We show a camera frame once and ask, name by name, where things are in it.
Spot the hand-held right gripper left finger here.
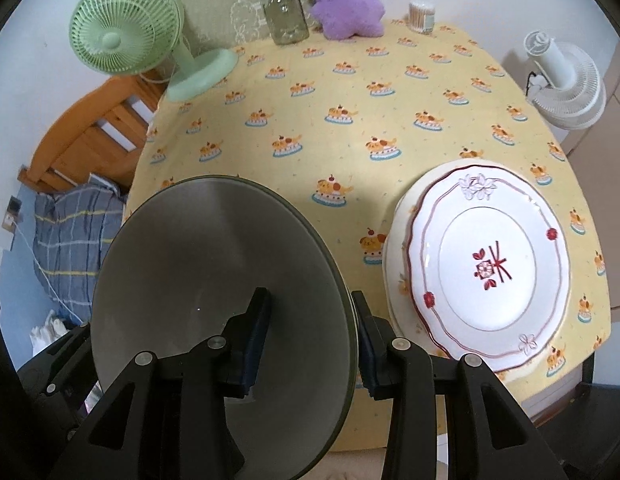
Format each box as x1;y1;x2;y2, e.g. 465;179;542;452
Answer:
46;287;271;480

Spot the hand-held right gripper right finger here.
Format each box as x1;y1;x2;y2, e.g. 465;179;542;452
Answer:
351;290;567;480

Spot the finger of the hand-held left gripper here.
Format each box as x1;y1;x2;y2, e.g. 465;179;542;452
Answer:
17;324;103;411

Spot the scalloped yellow floral plate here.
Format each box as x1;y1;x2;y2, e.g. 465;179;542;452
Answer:
381;160;571;376

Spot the cream floral bowl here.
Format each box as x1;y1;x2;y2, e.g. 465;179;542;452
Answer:
90;174;361;473

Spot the white plate with red pattern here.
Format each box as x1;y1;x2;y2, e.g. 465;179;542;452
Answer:
407;165;573;373

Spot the white crumpled cloth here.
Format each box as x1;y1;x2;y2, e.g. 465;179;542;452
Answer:
30;310;68;358

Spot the blue plaid blanket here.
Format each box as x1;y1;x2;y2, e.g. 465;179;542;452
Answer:
32;180;128;326

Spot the wooden chair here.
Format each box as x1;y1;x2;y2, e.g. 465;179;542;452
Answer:
17;74;168;196

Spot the black furniture piece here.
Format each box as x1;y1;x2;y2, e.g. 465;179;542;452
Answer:
535;347;620;480

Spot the yellow printed tablecloth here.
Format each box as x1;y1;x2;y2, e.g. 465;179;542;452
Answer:
122;20;613;453

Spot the white standing fan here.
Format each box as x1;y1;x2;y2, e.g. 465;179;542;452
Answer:
522;30;607;131

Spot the glass jar with dark lid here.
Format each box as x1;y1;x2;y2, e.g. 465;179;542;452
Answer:
256;0;311;47

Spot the cotton swab container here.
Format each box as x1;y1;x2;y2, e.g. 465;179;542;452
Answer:
408;1;437;36

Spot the green desk fan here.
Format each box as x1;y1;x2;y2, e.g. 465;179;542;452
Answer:
70;0;239;102

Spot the white cable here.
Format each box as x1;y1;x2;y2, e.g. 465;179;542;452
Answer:
12;220;88;328

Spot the wall socket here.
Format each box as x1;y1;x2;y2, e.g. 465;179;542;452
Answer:
2;197;23;233

